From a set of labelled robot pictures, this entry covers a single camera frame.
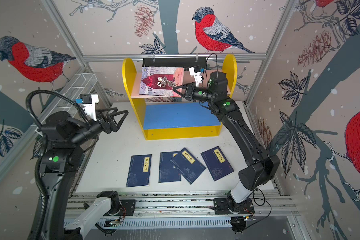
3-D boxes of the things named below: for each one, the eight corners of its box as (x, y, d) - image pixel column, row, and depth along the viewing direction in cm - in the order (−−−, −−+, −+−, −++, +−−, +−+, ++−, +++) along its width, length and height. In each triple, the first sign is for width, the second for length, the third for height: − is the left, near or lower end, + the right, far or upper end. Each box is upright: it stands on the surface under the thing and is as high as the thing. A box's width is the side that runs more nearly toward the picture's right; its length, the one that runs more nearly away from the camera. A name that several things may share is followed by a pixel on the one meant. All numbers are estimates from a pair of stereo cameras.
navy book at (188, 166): (190, 184, 83) (190, 183, 81) (169, 161, 91) (169, 160, 90) (205, 169, 88) (206, 168, 87) (184, 148, 97) (184, 147, 95)
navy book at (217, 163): (214, 181, 84) (214, 180, 82) (200, 154, 94) (200, 152, 92) (233, 172, 87) (234, 171, 85) (218, 147, 97) (218, 145, 95)
